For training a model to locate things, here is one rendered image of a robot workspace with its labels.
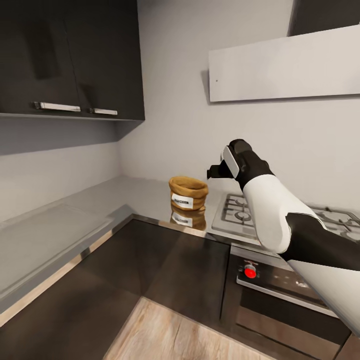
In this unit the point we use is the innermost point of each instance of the oven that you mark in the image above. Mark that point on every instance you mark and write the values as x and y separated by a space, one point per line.
268 303

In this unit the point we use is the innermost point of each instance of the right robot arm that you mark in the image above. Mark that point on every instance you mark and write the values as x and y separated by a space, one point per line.
285 225

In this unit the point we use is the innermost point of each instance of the cabinet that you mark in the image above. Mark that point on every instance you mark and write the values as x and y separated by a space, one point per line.
70 59

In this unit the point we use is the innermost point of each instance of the range hood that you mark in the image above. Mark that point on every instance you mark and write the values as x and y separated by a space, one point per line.
321 57

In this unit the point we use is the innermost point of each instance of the popcorn bag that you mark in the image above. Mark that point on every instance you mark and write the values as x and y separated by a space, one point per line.
187 193

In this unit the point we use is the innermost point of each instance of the burner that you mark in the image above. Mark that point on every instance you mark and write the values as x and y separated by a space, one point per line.
233 216

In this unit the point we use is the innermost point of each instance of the drop in sink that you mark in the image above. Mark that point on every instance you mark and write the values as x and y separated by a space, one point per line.
29 246

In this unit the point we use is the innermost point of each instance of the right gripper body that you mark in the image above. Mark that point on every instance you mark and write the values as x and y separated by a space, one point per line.
217 171

